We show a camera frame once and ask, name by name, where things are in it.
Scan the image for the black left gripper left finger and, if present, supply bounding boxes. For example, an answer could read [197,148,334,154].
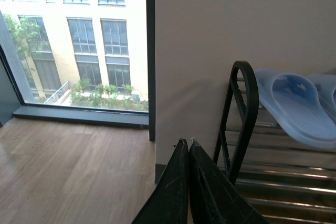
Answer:
[132,138,189,223]

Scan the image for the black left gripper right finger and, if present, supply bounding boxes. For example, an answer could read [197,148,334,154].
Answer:
[189,140,269,223]

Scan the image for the light blue slide sandal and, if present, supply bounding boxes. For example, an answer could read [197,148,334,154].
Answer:
[254,68,335,149]
[308,73,335,123]

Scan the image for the black metal shoe rack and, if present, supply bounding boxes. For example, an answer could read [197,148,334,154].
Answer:
[213,61,335,223]

